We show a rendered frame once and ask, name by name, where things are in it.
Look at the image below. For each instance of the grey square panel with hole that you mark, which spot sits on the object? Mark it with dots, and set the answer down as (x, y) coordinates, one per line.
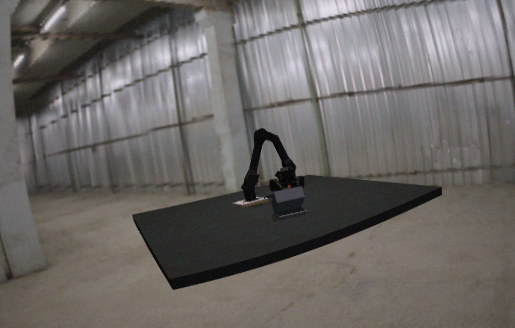
(287, 203)

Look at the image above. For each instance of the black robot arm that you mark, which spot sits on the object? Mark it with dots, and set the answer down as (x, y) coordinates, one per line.
(251, 178)

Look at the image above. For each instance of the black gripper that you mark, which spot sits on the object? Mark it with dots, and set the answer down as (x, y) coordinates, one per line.
(276, 185)

